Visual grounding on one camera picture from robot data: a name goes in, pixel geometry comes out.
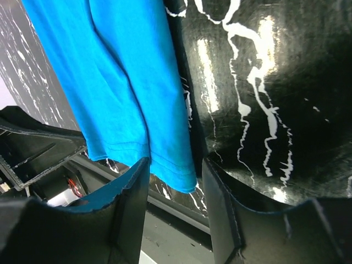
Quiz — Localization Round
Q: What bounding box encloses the blue t-shirt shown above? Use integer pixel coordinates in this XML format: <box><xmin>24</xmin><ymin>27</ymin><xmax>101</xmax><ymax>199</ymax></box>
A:
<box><xmin>23</xmin><ymin>1</ymin><xmax>196</xmax><ymax>193</ymax></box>

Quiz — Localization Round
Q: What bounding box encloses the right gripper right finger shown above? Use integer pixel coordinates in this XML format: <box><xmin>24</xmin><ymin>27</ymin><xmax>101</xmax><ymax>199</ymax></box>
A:
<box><xmin>202</xmin><ymin>159</ymin><xmax>351</xmax><ymax>263</ymax></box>

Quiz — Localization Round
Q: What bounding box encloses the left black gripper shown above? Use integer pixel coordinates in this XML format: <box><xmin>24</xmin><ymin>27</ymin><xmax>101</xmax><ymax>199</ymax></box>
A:
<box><xmin>1</xmin><ymin>106</ymin><xmax>86</xmax><ymax>201</ymax></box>

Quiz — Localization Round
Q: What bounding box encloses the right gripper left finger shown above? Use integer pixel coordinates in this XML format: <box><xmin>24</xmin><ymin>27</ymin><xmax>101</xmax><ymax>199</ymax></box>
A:
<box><xmin>1</xmin><ymin>158</ymin><xmax>150</xmax><ymax>263</ymax></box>

